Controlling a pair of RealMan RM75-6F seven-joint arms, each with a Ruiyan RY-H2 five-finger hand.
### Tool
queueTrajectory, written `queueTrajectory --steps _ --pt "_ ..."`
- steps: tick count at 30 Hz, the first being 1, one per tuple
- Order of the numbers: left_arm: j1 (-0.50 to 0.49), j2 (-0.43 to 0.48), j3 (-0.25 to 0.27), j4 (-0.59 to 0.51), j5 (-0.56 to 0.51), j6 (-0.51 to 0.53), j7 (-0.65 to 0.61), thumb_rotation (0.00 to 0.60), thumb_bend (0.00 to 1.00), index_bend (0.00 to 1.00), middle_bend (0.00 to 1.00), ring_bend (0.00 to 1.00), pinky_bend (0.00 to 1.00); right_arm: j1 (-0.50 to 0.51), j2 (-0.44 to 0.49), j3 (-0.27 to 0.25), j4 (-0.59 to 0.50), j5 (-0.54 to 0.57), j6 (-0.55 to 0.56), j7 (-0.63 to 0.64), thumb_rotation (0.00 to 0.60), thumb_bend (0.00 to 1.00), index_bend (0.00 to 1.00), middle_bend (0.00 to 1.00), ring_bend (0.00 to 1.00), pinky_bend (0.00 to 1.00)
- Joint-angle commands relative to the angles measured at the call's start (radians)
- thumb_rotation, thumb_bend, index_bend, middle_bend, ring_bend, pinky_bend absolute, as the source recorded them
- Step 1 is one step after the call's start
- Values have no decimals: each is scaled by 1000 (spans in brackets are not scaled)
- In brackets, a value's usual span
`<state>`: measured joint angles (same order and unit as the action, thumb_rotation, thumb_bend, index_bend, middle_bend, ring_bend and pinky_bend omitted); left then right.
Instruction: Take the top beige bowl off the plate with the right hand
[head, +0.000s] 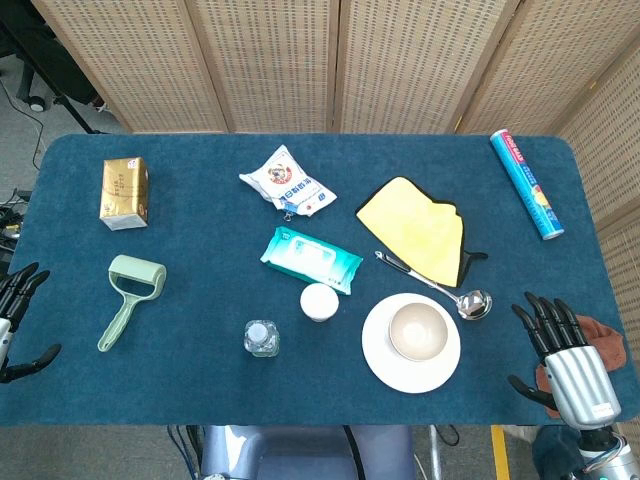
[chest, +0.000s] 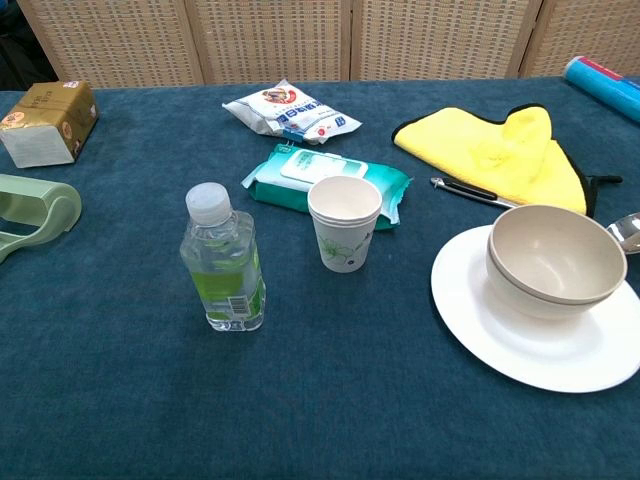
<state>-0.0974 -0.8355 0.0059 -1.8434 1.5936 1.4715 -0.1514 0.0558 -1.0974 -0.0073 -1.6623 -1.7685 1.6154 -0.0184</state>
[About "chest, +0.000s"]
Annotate beige bowl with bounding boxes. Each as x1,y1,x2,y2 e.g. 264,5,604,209
485,234,626,321
488,204,629,305

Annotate white paper cup floral print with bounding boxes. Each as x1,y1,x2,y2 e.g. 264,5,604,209
307,175,384,274

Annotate teal wet wipes pack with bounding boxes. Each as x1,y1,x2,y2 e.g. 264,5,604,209
241,144,415,232

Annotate clear water bottle green label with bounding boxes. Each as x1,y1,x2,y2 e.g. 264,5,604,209
179,182,267,333

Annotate small blue binder clip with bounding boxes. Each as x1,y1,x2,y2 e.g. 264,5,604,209
277,128,305,154

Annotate white printed powder bag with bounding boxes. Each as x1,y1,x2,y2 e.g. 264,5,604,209
222,78,363,146

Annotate yellow microfiber cloth black trim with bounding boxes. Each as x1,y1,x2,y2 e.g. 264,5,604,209
392,103,624,217

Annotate dark blue tablecloth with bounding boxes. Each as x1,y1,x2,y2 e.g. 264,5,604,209
0,75,640,480

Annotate white round plate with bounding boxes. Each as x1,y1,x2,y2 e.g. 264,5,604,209
430,224,640,394

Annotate green lint roller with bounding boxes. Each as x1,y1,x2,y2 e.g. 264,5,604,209
0,173,83,265

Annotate gold tissue box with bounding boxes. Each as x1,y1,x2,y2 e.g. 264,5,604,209
0,80,100,169

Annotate blue food wrap roll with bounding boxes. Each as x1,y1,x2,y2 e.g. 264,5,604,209
563,55,640,124

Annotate steel ladle black handle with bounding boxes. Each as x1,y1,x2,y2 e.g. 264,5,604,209
430,176,640,256

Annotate woven folding screen wooden frame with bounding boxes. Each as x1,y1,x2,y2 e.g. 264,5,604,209
14,0,640,89

